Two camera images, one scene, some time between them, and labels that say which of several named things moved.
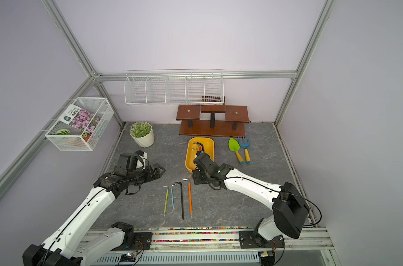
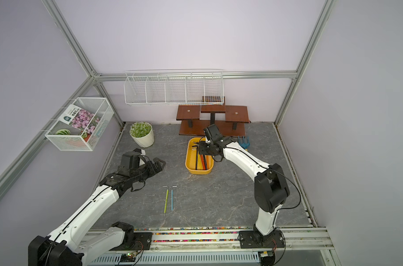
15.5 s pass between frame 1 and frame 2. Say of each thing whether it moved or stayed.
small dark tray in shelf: stayed
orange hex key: moved
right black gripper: moved
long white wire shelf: stayed
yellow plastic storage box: stayed
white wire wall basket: stayed
